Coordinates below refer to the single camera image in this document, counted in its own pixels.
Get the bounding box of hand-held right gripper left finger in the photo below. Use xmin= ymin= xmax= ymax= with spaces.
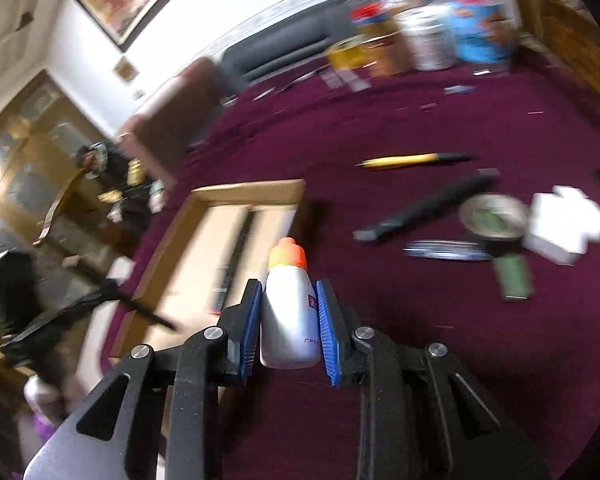
xmin=40 ymin=279 xmax=266 ymax=480

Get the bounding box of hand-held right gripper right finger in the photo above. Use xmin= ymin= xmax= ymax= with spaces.
xmin=315 ymin=280 xmax=551 ymax=480

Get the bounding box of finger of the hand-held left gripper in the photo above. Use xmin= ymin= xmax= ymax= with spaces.
xmin=0 ymin=278 xmax=178 ymax=361

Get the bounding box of white bottle with orange cap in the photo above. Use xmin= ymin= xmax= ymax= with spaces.
xmin=260 ymin=236 xmax=323 ymax=370

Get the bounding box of wooden tray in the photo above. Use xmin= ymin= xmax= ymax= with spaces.
xmin=107 ymin=179 xmax=307 ymax=361

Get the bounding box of yellow pen with black tip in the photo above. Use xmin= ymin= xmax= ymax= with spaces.
xmin=356 ymin=151 xmax=478 ymax=171

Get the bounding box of small white box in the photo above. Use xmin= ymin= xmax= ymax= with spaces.
xmin=522 ymin=185 xmax=600 ymax=266

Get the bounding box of long black strip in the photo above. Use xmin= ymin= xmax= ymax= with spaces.
xmin=214 ymin=207 xmax=257 ymax=313

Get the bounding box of cluttered dark side table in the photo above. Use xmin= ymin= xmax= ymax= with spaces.
xmin=75 ymin=142 xmax=167 ymax=226

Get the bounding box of blue pen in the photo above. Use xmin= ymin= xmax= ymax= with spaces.
xmin=404 ymin=240 xmax=494 ymax=263

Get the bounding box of wooden cabinet with glass doors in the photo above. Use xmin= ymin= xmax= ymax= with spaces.
xmin=0 ymin=70 xmax=146 ymax=361

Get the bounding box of black bar with grey ends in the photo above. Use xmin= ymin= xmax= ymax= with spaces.
xmin=352 ymin=167 xmax=501 ymax=244

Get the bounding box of green flat case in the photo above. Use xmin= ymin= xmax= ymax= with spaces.
xmin=490 ymin=252 xmax=536 ymax=304

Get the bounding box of brown chair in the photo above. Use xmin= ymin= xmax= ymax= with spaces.
xmin=117 ymin=56 xmax=231 ymax=191

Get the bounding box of clear tape roll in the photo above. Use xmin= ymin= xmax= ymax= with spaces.
xmin=457 ymin=194 xmax=530 ymax=252

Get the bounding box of yellow tape roll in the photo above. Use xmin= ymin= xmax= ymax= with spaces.
xmin=326 ymin=35 xmax=376 ymax=72

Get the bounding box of brown label clear jar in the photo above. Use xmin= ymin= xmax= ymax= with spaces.
xmin=365 ymin=7 xmax=412 ymax=79

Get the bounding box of black leather sofa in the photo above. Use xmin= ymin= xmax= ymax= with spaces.
xmin=220 ymin=0 xmax=381 ymax=97

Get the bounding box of white plastic jar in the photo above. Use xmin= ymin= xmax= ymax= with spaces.
xmin=395 ymin=7 xmax=459 ymax=72

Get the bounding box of blue label clear jar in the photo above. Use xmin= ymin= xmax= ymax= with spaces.
xmin=444 ymin=0 xmax=519 ymax=66

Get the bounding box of wooden brick pattern partition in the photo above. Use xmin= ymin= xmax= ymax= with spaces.
xmin=505 ymin=0 xmax=600 ymax=111

